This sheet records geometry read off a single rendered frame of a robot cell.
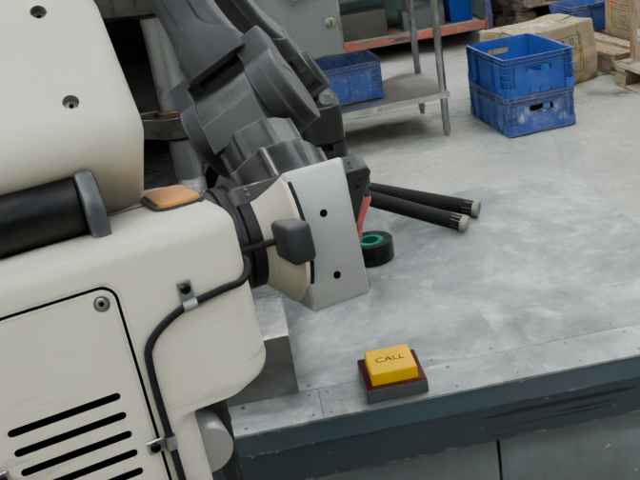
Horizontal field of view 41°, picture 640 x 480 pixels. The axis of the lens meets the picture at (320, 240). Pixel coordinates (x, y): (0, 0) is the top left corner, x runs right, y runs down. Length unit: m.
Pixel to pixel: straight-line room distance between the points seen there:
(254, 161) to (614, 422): 0.78
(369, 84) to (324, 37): 3.01
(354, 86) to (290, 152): 4.20
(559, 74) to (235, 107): 4.12
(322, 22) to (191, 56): 1.12
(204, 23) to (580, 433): 0.81
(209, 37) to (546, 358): 0.64
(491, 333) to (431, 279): 0.21
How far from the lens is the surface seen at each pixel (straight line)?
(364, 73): 4.87
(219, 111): 0.75
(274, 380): 1.15
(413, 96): 4.85
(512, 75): 4.68
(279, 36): 1.09
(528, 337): 1.22
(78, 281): 0.54
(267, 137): 0.69
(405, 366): 1.11
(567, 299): 1.31
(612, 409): 1.28
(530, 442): 1.27
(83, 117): 0.56
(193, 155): 1.80
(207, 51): 0.77
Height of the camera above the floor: 1.42
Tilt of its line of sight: 22 degrees down
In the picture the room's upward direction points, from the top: 10 degrees counter-clockwise
